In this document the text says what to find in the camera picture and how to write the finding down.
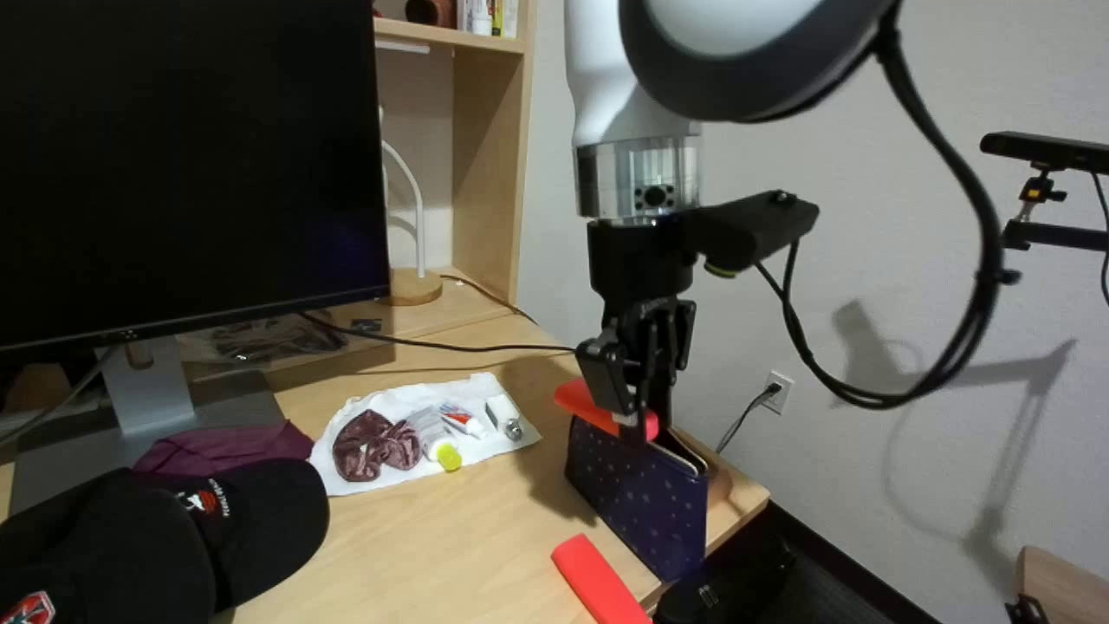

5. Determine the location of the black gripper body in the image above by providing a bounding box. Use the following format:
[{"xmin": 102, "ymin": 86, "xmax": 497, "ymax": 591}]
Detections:
[{"xmin": 587, "ymin": 223, "xmax": 695, "ymax": 348}]

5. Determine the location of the orange block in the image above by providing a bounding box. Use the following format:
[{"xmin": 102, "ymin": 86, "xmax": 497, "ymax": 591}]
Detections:
[
  {"xmin": 555, "ymin": 378, "xmax": 662, "ymax": 439},
  {"xmin": 550, "ymin": 534, "xmax": 653, "ymax": 624}
]

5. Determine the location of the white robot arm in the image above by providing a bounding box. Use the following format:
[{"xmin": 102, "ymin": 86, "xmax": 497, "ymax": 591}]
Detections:
[{"xmin": 563, "ymin": 0, "xmax": 896, "ymax": 436}]

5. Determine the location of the wooden desk hutch shelf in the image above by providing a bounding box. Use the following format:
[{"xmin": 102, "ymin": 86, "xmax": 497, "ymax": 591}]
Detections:
[{"xmin": 370, "ymin": 0, "xmax": 535, "ymax": 298}]

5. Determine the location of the navy star-pattern pouch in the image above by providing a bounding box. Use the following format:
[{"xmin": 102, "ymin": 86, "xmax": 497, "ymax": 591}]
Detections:
[{"xmin": 566, "ymin": 419, "xmax": 708, "ymax": 583}]

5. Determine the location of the black laptop bag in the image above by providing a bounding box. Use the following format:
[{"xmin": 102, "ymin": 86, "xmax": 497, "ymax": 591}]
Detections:
[{"xmin": 653, "ymin": 503, "xmax": 939, "ymax": 624}]

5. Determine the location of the maroon cloth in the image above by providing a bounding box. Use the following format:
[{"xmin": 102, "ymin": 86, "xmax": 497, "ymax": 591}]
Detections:
[{"xmin": 134, "ymin": 422, "xmax": 313, "ymax": 480}]

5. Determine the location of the black computer monitor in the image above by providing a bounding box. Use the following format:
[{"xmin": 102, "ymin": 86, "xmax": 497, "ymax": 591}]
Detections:
[{"xmin": 0, "ymin": 0, "xmax": 389, "ymax": 436}]

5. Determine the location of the black cap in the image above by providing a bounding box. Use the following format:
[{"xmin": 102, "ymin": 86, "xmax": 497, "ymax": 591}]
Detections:
[{"xmin": 0, "ymin": 461, "xmax": 330, "ymax": 624}]

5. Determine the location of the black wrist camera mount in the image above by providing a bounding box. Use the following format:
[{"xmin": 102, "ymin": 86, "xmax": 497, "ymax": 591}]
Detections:
[{"xmin": 672, "ymin": 190, "xmax": 817, "ymax": 277}]

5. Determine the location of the white wall outlet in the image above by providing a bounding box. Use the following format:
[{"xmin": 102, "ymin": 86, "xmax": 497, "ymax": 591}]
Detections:
[{"xmin": 765, "ymin": 372, "xmax": 795, "ymax": 416}]

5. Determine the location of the black monitor cable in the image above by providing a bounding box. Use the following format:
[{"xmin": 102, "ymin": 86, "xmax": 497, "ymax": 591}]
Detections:
[{"xmin": 302, "ymin": 309, "xmax": 583, "ymax": 362}]

